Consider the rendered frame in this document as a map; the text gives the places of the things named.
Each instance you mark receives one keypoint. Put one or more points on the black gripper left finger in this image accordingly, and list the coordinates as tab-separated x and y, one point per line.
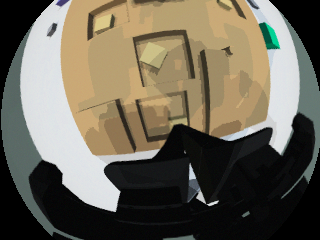
169	168

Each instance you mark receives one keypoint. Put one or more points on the green block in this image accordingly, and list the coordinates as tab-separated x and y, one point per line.
269	36

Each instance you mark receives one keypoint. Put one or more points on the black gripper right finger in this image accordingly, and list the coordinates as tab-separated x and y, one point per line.
212	159

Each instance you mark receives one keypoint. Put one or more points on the tan puzzle board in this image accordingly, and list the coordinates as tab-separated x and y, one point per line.
216	71

